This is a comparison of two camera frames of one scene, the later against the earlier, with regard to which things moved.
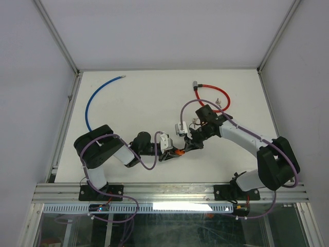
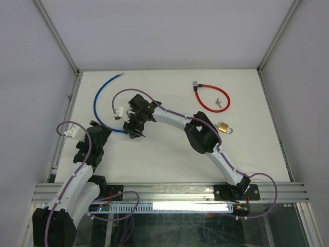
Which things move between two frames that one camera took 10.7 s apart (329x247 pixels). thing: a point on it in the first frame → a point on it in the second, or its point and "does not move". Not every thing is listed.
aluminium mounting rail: x=165 y=193 does not move
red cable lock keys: x=218 y=102 does not move
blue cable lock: x=94 y=95 → x=94 y=105
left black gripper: x=167 y=155 → x=105 y=134
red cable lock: x=196 y=85 does not move
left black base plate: x=87 y=193 does not move
